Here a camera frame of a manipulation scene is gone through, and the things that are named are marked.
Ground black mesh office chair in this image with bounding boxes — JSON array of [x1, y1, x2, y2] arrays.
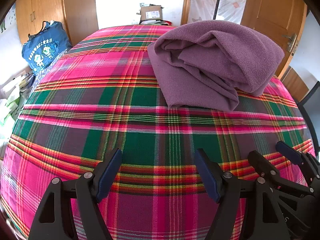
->
[[297, 81, 320, 158]]

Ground wooden board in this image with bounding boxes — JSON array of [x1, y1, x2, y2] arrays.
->
[[281, 66, 310, 103]]

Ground cardboard box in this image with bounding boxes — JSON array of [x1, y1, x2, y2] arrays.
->
[[139, 4, 165, 25]]

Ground metal door handle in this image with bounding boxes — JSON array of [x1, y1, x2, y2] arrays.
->
[[282, 34, 298, 53]]

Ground printed translucent door curtain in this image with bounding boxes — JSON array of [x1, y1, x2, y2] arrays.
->
[[187, 0, 247, 25]]

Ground pile of white green papers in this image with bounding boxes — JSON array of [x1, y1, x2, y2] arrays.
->
[[0, 70, 35, 140]]

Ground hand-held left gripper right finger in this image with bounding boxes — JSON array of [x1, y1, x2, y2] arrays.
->
[[195, 148, 290, 240]]

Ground blue printed bag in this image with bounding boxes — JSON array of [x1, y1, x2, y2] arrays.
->
[[21, 21, 73, 77]]

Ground pink green plaid cloth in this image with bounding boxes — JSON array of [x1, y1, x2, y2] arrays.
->
[[0, 25, 316, 240]]

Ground wooden door frame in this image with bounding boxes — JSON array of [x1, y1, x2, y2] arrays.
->
[[181, 0, 193, 27]]

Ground purple fleece pants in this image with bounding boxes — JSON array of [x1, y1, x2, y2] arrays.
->
[[147, 20, 285, 112]]

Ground wooden door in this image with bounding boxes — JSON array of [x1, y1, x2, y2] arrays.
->
[[240, 0, 308, 79]]

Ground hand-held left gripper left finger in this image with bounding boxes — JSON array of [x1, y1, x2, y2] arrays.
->
[[30, 148, 123, 240]]

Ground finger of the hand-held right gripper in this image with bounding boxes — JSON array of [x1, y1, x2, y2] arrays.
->
[[247, 150, 314, 200], [276, 141, 320, 188]]

